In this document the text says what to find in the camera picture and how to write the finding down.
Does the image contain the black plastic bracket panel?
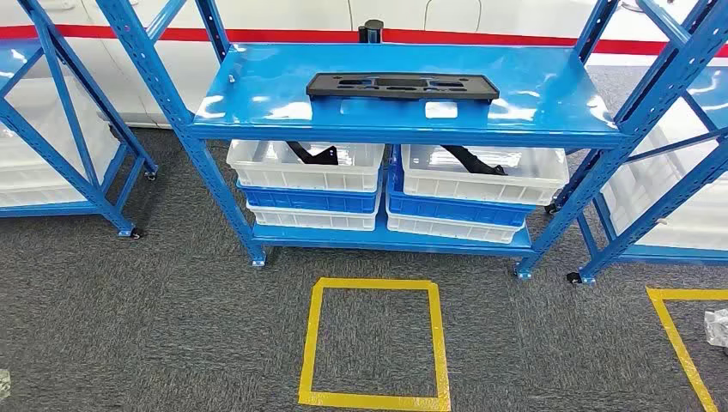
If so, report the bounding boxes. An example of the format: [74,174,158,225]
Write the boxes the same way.
[306,72,501,106]

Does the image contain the blue metal shelf rack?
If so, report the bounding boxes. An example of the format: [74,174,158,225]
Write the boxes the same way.
[94,0,728,282]
[0,0,159,239]
[566,57,728,286]

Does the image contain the yellow floor tape square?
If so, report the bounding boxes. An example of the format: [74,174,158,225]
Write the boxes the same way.
[646,288,728,412]
[297,277,452,412]

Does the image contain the white car with red stripe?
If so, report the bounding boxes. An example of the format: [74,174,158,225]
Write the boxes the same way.
[0,0,728,129]

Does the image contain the white plastic bin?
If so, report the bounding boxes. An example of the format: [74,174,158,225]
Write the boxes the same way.
[0,74,122,209]
[599,94,728,252]

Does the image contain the black curved bracket part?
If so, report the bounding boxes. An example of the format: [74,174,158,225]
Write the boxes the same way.
[286,141,339,167]
[440,144,508,177]

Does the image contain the black cylindrical post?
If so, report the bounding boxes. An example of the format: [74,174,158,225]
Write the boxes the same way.
[358,19,385,45]

